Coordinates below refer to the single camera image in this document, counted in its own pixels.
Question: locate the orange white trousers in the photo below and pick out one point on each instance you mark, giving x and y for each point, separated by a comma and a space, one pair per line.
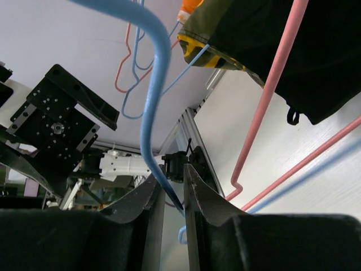
186, 9

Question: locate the blue hanger with black trousers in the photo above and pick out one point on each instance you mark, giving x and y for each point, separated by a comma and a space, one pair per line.
123, 107

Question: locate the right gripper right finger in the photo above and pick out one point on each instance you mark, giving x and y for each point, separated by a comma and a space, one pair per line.
222, 237

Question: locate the aluminium frame left post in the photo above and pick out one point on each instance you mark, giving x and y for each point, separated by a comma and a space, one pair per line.
185, 129

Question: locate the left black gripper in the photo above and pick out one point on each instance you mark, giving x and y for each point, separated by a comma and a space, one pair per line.
47, 118

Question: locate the pink wire hanger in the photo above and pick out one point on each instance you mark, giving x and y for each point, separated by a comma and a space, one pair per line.
135, 66
292, 25

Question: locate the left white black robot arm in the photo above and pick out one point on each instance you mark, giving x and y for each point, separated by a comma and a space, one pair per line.
12, 91

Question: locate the black trousers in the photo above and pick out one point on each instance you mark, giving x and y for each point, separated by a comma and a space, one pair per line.
322, 72

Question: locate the blue hanger with camouflage trousers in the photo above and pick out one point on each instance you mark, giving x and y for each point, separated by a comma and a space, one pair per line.
151, 24

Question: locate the green yellow camouflage trousers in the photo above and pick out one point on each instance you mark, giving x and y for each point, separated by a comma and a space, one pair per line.
196, 33

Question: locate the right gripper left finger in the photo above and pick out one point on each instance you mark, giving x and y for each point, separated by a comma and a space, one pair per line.
126, 235

